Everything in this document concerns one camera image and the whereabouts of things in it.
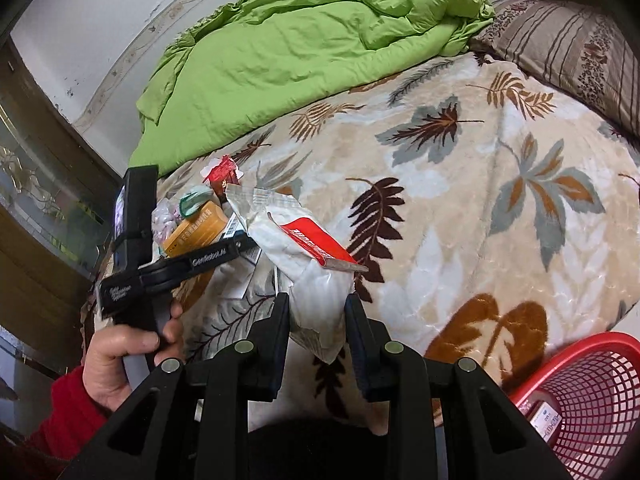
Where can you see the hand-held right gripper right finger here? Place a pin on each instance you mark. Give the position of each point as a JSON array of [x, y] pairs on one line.
[[356, 350]]

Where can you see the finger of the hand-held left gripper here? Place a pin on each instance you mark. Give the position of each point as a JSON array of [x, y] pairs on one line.
[[242, 247]]

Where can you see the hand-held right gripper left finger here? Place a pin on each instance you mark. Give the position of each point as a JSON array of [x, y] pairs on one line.
[[280, 342]]

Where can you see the pink paper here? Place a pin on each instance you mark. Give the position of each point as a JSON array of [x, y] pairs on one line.
[[162, 225]]

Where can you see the white snack bag red label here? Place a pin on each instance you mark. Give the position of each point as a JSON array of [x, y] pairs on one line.
[[310, 285]]

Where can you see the red plastic mesh basket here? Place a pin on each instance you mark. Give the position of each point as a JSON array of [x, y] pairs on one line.
[[595, 390]]

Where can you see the person's left hand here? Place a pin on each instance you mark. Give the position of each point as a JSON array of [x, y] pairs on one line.
[[107, 360]]

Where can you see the orange cardboard box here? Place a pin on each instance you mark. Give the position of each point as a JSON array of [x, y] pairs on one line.
[[195, 230]]

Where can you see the teal tissue packet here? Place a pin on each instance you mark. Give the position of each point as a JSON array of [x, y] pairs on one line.
[[192, 202]]

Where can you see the red torn wrapper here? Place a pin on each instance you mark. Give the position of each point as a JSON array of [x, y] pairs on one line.
[[220, 172]]

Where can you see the wooden door with glass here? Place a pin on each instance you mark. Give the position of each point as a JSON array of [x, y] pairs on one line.
[[45, 220]]

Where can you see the leaf printed blanket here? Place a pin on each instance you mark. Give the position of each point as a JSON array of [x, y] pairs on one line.
[[450, 210]]

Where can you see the green quilt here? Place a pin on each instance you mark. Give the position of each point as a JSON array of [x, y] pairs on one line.
[[280, 55]]

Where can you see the brown striped pillow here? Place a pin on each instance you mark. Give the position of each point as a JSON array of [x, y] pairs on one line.
[[565, 45]]

